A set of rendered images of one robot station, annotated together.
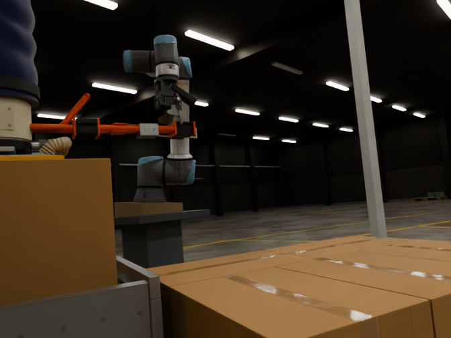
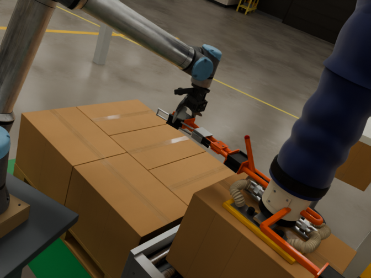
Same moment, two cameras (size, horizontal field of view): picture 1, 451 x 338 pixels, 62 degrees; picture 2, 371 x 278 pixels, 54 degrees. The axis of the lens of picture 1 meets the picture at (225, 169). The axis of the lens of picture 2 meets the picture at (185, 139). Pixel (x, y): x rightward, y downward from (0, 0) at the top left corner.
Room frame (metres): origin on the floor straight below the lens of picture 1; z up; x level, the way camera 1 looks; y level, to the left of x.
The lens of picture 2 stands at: (2.17, 1.54, 1.80)
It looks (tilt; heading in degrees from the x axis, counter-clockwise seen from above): 27 degrees down; 240
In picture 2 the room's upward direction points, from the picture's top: 21 degrees clockwise
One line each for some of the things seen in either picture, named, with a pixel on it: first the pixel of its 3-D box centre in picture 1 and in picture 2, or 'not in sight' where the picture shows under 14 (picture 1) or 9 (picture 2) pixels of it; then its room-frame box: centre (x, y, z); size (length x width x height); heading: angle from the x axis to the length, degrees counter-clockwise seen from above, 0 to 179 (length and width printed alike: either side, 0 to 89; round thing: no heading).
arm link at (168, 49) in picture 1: (166, 52); (207, 61); (1.43, 0.20, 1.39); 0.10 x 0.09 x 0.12; 3
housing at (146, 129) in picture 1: (147, 131); (201, 135); (1.37, 0.28, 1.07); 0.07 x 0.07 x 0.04; 27
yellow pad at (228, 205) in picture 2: not in sight; (263, 224); (1.24, 0.74, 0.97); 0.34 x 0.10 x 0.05; 117
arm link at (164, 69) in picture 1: (167, 73); (201, 79); (1.42, 0.19, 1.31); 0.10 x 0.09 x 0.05; 27
